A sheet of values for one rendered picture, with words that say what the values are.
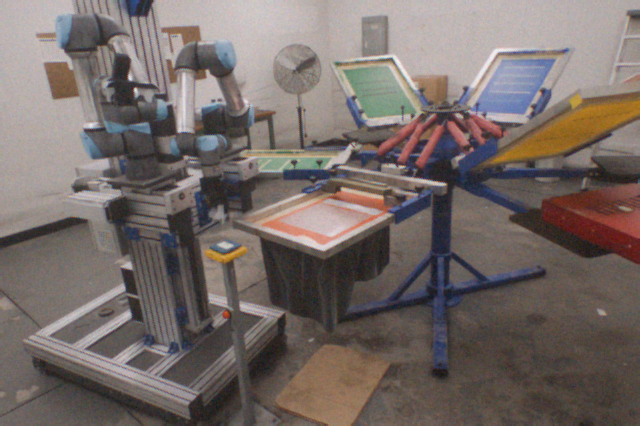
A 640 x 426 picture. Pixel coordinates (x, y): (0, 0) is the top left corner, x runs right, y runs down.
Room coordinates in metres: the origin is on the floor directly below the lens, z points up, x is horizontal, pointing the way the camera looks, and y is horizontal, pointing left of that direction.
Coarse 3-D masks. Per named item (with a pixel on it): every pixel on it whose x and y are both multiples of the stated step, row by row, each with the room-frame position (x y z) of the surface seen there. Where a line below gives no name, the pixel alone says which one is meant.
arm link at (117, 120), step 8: (104, 104) 1.72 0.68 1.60; (104, 112) 1.72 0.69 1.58; (112, 112) 1.72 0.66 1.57; (120, 112) 1.73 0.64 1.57; (128, 112) 1.75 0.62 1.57; (136, 112) 1.76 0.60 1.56; (104, 120) 1.72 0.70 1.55; (112, 120) 1.72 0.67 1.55; (120, 120) 1.73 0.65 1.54; (128, 120) 1.74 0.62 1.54; (136, 120) 1.76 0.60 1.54; (112, 128) 1.72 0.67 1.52; (120, 128) 1.72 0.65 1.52; (128, 128) 1.76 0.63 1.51
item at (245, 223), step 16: (320, 192) 2.52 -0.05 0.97; (400, 192) 2.37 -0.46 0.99; (272, 208) 2.27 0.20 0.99; (288, 208) 2.34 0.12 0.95; (240, 224) 2.09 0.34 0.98; (256, 224) 2.05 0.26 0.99; (368, 224) 1.97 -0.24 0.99; (384, 224) 2.01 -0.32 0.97; (272, 240) 1.94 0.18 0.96; (288, 240) 1.87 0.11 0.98; (304, 240) 1.84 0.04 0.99; (336, 240) 1.82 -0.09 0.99; (352, 240) 1.85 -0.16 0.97; (320, 256) 1.74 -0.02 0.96
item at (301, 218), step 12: (348, 192) 2.53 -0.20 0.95; (312, 204) 2.38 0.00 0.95; (324, 204) 2.37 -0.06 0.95; (288, 216) 2.23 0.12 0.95; (300, 216) 2.21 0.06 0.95; (312, 216) 2.20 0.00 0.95; (324, 216) 2.19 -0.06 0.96; (276, 228) 2.08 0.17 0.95; (288, 228) 2.07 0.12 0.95; (300, 228) 2.06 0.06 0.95
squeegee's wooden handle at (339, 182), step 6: (330, 180) 2.45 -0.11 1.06; (336, 180) 2.43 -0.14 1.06; (342, 180) 2.43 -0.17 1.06; (342, 186) 2.38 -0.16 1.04; (348, 186) 2.36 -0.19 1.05; (354, 186) 2.33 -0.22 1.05; (360, 186) 2.31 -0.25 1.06; (366, 186) 2.29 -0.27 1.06; (372, 186) 2.29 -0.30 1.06; (378, 186) 2.30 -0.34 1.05; (372, 192) 2.25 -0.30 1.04; (378, 192) 2.23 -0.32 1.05; (384, 192) 2.21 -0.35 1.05; (390, 192) 2.25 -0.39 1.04
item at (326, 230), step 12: (360, 204) 2.33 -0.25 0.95; (372, 204) 2.31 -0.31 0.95; (336, 216) 2.18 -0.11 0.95; (348, 216) 2.17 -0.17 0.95; (360, 216) 2.16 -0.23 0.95; (372, 216) 2.15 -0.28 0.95; (312, 228) 2.05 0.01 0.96; (324, 228) 2.04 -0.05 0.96; (336, 228) 2.03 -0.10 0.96; (348, 228) 2.02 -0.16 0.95; (324, 240) 1.91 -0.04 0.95
